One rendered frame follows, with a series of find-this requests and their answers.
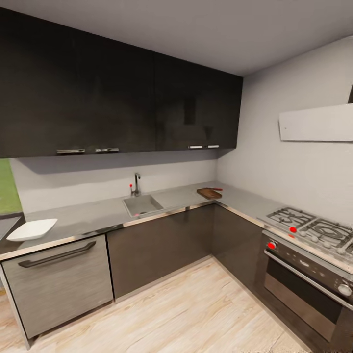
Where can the burner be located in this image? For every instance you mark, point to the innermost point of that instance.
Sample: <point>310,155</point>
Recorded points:
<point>329,235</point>

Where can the fixed window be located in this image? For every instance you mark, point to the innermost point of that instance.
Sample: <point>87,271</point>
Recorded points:
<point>10,205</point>

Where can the dishwasher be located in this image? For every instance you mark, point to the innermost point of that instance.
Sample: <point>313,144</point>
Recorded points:
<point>54,285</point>

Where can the bowl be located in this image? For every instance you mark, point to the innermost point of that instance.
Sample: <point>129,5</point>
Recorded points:
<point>32,230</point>

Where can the cabinet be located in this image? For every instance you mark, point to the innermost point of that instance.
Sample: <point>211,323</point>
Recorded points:
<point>64,91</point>
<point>196,107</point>

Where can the oven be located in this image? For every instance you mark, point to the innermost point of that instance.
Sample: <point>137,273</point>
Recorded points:
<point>313,293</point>

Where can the cutting board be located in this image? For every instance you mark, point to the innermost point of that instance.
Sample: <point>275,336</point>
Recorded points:
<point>209,193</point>

